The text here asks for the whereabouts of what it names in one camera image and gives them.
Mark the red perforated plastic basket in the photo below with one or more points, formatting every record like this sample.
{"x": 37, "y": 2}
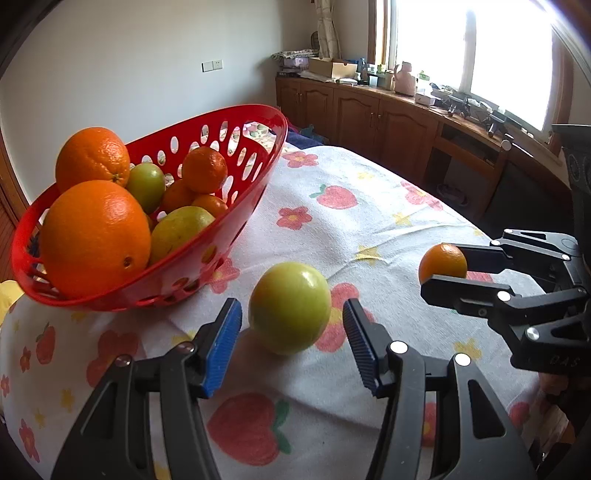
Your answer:
{"x": 244, "y": 152}

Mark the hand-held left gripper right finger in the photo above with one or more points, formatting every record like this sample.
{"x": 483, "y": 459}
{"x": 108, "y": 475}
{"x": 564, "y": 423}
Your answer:
{"x": 362, "y": 346}

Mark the black metal tools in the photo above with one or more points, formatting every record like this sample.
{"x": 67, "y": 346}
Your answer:
{"x": 475, "y": 110}

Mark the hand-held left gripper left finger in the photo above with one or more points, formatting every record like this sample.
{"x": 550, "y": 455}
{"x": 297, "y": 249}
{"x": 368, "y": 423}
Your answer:
{"x": 221, "y": 350}

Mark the wooden cabinet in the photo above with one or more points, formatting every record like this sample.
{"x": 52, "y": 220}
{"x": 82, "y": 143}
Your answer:
{"x": 369, "y": 124}

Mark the floral printed blanket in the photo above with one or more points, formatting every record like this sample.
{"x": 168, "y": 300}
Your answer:
{"x": 360, "y": 221}

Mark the small white box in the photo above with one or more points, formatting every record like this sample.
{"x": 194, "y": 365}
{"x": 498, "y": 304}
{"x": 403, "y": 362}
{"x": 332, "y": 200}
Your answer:
{"x": 424, "y": 98}

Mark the small tangerine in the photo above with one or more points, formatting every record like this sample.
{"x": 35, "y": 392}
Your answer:
{"x": 443, "y": 261}
{"x": 211, "y": 204}
{"x": 178, "y": 197}
{"x": 204, "y": 168}

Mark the wooden slatted headboard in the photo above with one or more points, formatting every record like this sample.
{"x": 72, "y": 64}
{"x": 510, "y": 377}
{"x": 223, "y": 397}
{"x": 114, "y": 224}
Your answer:
{"x": 9, "y": 207}

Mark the pink jug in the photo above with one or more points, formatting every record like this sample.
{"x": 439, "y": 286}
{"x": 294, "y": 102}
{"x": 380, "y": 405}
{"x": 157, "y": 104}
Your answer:
{"x": 405, "y": 81}

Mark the blue cloth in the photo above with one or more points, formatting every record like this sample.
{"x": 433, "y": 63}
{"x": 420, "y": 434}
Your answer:
{"x": 309, "y": 134}

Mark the patterned beige curtain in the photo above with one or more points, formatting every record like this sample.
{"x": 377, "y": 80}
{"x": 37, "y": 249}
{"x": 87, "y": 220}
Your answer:
{"x": 327, "y": 27}

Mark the yellow plush toy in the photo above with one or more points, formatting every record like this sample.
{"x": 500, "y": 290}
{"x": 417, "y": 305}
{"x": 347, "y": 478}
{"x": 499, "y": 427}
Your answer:
{"x": 7, "y": 300}

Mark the yellow-green round fruit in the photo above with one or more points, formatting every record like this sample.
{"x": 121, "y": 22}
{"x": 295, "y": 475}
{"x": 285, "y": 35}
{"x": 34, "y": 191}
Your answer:
{"x": 180, "y": 230}

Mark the large orange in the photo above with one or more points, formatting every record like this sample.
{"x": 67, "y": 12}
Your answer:
{"x": 92, "y": 157}
{"x": 94, "y": 240}

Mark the wooden framed window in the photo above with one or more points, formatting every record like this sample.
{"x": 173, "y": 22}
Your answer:
{"x": 461, "y": 46}

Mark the stack of papers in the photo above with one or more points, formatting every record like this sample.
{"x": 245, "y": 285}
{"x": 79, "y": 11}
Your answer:
{"x": 293, "y": 60}

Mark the white wall switch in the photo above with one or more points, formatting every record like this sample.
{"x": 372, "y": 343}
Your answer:
{"x": 212, "y": 65}

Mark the cardboard box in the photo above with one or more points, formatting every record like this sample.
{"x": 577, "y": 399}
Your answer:
{"x": 332, "y": 68}

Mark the large green round fruit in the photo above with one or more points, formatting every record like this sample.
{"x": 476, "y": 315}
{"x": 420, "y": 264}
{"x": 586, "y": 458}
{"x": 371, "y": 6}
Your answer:
{"x": 291, "y": 309}

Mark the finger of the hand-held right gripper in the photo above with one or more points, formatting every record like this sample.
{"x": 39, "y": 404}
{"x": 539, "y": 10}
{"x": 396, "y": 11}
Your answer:
{"x": 535, "y": 254}
{"x": 471, "y": 295}

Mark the person's right hand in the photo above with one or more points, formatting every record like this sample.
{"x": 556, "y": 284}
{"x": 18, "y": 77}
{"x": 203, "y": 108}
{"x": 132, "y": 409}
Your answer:
{"x": 554, "y": 383}

